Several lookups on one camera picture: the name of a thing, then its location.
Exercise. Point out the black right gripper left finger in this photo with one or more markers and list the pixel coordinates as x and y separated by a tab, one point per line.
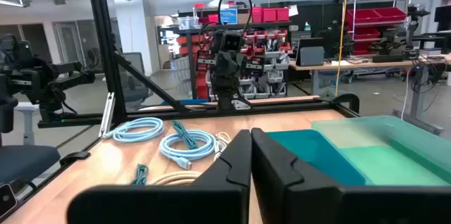
218	199

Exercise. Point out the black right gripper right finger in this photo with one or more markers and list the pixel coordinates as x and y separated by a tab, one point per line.
282	199

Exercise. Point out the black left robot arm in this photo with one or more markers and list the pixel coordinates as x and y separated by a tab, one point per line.
227	99

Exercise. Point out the background black robot arm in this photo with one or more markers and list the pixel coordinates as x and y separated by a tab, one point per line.
35	76
410	30

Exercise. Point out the shelf with red bins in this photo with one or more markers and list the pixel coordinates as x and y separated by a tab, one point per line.
275	58

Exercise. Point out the blue sign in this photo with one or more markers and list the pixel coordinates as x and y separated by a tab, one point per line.
229	16

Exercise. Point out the blue floor bin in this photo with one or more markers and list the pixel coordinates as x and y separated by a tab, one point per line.
183	101

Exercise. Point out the blue plastic bin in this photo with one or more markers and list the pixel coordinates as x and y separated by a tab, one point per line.
317	153

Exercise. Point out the red storage bin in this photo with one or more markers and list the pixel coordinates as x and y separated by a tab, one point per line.
282	14
257	15
269	15

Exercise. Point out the clear plastic container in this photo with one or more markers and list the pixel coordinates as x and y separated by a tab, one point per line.
188	23

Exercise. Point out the grey laptop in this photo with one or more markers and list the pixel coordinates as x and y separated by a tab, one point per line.
310	56

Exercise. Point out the grey mesh office chair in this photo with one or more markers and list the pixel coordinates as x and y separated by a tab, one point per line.
135	76

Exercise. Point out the black table clamp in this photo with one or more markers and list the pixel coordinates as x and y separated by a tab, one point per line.
349	99
75	157

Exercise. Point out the wooden workbench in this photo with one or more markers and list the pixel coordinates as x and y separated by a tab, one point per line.
352	64

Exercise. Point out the translucent green plastic bin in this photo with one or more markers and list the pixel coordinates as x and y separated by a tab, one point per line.
405	153

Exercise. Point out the red bin rack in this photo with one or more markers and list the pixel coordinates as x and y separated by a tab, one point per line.
363	16

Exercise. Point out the dark blue office chair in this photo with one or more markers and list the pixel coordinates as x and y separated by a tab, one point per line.
24	162

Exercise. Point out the white stool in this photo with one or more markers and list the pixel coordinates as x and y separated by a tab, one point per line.
28	125

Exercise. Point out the black smartphone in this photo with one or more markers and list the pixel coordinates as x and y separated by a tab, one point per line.
6	201

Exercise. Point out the black monitor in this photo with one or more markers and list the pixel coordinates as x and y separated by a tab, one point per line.
443	18

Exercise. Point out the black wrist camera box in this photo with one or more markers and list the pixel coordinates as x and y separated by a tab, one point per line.
232	42

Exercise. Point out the white arm base bracket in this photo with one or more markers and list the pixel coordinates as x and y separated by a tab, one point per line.
243	104

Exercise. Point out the black table frame rail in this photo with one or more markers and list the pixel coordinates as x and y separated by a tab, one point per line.
282	107

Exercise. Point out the black diagonal frame brace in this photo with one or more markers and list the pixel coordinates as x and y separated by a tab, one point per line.
148	83

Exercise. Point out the black upright frame post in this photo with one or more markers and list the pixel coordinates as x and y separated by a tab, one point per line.
102	41

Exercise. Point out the silver aluminium bracket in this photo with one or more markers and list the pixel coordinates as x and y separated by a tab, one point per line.
107	115

